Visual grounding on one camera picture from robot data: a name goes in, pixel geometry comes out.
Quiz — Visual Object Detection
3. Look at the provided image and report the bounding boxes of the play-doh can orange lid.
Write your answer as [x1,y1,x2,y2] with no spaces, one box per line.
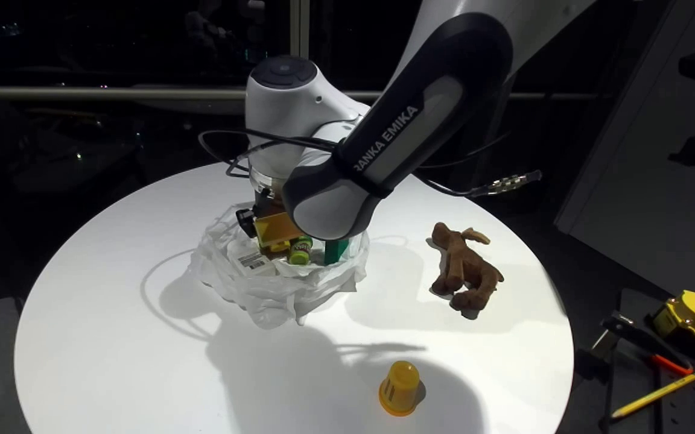
[254,210,306,259]

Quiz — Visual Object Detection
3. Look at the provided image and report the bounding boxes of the play-doh can green lid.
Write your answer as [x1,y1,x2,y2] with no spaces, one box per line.
[284,236,316,269]

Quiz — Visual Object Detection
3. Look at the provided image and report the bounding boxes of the green plastic block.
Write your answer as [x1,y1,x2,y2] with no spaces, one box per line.
[324,236,354,269]

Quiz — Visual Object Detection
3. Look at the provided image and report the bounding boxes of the brown plush animal toy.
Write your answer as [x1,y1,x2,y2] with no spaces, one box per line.
[427,223,507,321]

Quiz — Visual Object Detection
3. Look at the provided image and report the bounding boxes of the yellow play-doh can without lid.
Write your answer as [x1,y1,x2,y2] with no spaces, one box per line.
[376,360,427,419]

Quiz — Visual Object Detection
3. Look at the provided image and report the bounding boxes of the white translucent plastic bag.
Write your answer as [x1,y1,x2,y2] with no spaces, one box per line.
[191,200,371,329]

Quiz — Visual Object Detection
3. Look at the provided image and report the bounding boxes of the yellow pencil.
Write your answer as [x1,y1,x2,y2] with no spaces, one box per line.
[608,369,695,422]

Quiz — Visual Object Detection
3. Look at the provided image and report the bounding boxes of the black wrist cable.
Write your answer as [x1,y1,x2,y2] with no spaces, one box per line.
[195,129,343,181]

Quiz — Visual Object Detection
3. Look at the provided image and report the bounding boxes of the grey vertical window post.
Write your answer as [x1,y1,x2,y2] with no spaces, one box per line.
[287,0,312,63]

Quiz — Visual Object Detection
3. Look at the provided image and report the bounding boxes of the grey horizontal window rail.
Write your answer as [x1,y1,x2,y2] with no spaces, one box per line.
[0,85,608,105]

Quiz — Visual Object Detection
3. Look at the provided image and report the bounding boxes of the black cable silver connector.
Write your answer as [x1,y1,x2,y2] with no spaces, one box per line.
[411,130,545,200]

